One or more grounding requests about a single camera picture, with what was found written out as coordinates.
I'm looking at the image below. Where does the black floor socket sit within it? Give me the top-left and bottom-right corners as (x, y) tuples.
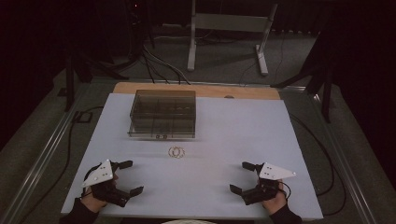
(72, 110), (93, 124)

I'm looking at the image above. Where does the white table mat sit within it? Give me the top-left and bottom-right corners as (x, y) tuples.
(60, 92), (325, 222)

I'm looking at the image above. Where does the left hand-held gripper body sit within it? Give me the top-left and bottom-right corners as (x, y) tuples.
(81, 159), (131, 208)

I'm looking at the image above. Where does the hand-held gripper cable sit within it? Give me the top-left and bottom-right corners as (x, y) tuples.
(280, 181), (292, 200)
(81, 164), (96, 199)

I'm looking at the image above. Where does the aluminium floor rail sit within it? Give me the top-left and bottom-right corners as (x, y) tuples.
(0, 83), (92, 224)
(309, 92), (379, 224)

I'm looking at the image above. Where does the black floor cable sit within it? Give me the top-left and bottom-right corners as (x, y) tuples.
(289, 113), (347, 217)
(17, 105), (105, 224)

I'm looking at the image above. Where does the left hand-held gripper cable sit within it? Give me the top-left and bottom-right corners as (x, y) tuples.
(81, 164), (96, 199)

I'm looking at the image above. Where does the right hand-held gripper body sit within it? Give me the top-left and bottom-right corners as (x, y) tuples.
(242, 161), (297, 206)

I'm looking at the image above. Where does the right hand-held gripper cable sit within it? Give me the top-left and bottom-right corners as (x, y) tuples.
(280, 181), (292, 200)

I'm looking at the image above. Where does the person's pale clothing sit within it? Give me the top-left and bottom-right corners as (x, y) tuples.
(162, 218), (218, 224)

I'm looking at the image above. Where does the person's right hand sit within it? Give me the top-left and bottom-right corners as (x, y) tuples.
(262, 190), (288, 216)

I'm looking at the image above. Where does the bundle of floor cables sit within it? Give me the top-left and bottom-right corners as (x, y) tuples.
(142, 46), (191, 86)

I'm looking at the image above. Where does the black tripod stand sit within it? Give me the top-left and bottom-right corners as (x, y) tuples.
(270, 31), (335, 124)

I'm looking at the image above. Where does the grey metal floor stand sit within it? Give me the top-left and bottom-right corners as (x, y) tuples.
(186, 0), (278, 77)

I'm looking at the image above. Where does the person's left hand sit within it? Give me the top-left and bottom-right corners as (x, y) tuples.
(81, 190), (108, 214)

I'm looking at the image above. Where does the smoky transparent compartment box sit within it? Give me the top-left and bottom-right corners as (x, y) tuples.
(128, 89), (197, 140)

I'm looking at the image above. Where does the dark equipment stand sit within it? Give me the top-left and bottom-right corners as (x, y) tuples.
(123, 0), (157, 62)

